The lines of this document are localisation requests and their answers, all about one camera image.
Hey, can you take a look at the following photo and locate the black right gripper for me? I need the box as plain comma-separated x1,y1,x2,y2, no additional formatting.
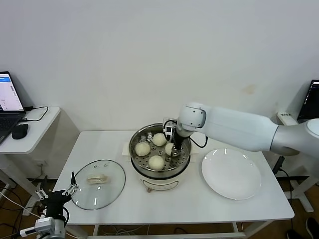
170,128,186,158

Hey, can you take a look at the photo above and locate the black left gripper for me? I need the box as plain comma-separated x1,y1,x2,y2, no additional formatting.
34,171,80,219

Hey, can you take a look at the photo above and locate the white steamed baozi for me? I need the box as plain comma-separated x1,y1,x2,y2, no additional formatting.
165,142,176,156
148,155,165,171
152,133,167,147
135,142,151,157

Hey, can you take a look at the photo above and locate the round glass lid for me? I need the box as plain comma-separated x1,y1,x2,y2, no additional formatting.
70,159,127,211

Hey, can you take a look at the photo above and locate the steel steamer pot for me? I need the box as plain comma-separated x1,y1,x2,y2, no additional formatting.
122,141,200,194

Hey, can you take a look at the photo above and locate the stainless steel steamer basket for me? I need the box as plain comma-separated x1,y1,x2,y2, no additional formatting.
129,122,193,175

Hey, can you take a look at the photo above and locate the white power strip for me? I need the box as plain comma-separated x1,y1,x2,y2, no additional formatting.
22,206,38,217

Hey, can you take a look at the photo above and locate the white round plate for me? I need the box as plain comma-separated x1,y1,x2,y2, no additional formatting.
201,148,262,201

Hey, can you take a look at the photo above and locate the white side table with mouse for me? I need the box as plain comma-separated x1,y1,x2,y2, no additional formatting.
0,107,62,207

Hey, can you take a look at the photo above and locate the black computer mouse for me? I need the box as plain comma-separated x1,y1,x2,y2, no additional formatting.
12,123,30,140

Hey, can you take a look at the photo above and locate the laptop with bright screen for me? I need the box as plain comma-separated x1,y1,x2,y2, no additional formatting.
0,71,27,146

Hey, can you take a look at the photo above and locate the white side table with label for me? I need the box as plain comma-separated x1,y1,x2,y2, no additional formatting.
277,111,319,214

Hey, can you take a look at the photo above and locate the laptop with dark screen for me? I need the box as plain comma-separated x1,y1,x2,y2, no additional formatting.
297,79,319,122

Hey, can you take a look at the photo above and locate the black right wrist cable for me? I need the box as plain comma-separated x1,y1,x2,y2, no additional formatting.
189,134,209,149

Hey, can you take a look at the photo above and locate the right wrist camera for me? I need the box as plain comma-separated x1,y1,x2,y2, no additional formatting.
162,119,178,136

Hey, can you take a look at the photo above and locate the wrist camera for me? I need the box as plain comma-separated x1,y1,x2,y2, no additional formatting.
162,119,178,136
19,217,54,237

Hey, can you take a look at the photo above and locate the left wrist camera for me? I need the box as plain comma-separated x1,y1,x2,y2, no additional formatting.
19,217,54,237

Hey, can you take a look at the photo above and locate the black laptop charger cable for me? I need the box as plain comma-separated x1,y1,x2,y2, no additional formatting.
21,106,50,122

